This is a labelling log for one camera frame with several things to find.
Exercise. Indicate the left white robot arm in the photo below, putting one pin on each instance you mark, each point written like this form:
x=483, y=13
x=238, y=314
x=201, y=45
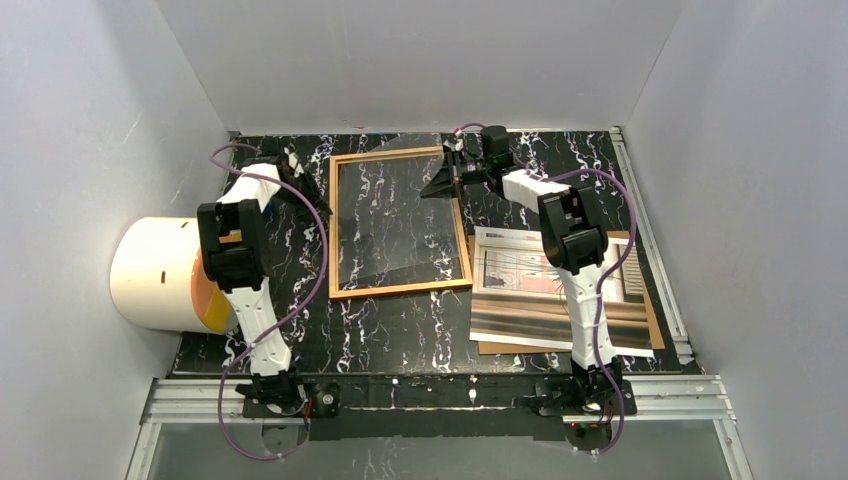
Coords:
x=235, y=252

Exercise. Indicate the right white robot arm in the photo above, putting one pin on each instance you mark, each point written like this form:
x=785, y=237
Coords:
x=574, y=242

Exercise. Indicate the brown wooden photo frame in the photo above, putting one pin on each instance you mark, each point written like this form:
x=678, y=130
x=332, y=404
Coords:
x=397, y=289

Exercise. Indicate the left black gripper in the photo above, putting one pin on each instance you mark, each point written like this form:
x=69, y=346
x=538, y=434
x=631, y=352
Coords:
x=300, y=177

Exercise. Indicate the aluminium rail base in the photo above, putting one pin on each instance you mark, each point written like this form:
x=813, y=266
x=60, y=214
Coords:
x=438, y=427

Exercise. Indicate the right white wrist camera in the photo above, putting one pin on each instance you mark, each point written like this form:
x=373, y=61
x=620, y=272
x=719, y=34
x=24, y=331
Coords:
x=453, y=142

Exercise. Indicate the white cylinder with coloured lid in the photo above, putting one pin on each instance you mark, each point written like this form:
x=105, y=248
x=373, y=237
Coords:
x=157, y=279

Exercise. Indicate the clear acrylic sheet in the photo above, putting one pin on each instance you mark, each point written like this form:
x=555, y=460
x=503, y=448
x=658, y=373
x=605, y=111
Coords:
x=397, y=218

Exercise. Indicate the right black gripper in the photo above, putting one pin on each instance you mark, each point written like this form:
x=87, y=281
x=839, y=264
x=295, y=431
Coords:
x=456, y=171

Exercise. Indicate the printed photo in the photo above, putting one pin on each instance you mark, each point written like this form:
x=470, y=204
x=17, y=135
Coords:
x=517, y=305

